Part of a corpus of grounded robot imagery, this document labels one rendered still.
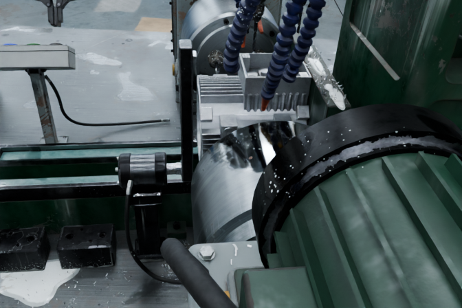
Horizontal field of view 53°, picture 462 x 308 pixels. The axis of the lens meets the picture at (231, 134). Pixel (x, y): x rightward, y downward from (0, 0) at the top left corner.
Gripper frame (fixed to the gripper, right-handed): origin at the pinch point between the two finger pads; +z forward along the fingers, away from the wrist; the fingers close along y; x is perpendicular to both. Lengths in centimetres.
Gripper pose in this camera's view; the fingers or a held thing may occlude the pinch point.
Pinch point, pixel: (55, 17)
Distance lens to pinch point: 116.4
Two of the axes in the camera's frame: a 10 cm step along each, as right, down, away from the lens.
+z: 0.2, 10.0, 0.6
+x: -1.0, -0.6, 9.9
